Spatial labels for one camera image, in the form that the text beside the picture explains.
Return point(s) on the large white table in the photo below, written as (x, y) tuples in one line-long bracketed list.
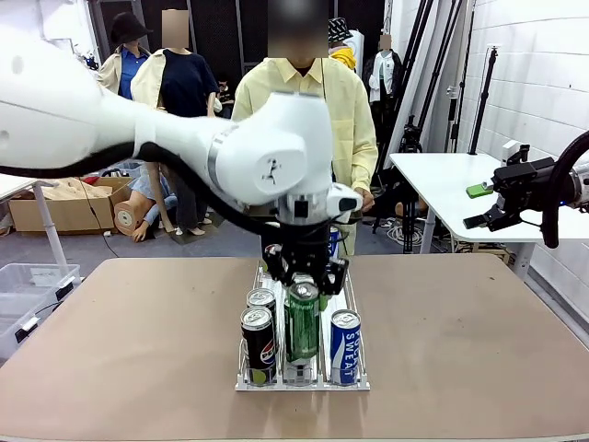
[(437, 184)]

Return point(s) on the clear acrylic can rack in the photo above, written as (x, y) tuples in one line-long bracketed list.
[(317, 387)]

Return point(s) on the black pole stand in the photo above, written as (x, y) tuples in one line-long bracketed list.
[(483, 101)]

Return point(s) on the person's left hand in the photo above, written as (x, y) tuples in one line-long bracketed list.
[(366, 199)]

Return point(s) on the clear plastic storage bin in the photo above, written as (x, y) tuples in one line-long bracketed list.
[(27, 276), (14, 322)]

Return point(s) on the brown cardboard box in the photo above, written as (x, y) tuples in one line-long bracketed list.
[(78, 212)]

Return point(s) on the blue Pocari Sweat can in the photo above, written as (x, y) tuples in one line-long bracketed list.
[(334, 241), (345, 350)]

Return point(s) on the person in yellow shirt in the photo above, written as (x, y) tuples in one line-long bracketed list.
[(349, 129)]

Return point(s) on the mannequin with black hat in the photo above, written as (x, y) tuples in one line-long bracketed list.
[(131, 64)]

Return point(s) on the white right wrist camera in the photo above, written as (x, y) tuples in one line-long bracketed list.
[(510, 152)]

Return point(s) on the person's left forearm yellow sleeve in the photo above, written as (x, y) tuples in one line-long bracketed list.
[(366, 166)]

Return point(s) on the mannequin in navy shirt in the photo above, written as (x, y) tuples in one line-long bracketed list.
[(184, 83)]

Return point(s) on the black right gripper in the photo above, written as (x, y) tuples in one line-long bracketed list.
[(524, 179)]

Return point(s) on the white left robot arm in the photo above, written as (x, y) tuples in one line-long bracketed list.
[(257, 156)]

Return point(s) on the black Pepsi can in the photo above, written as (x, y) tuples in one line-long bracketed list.
[(261, 298), (258, 345)]

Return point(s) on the green soda can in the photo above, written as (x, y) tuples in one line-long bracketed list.
[(301, 331)]

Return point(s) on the kneeling mannequin in denim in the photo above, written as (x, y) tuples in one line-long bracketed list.
[(126, 214)]

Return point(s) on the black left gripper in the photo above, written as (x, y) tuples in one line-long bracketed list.
[(303, 248)]

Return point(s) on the black camera tripod head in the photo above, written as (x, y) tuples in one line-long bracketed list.
[(409, 138)]

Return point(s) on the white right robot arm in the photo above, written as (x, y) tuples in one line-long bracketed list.
[(580, 184)]

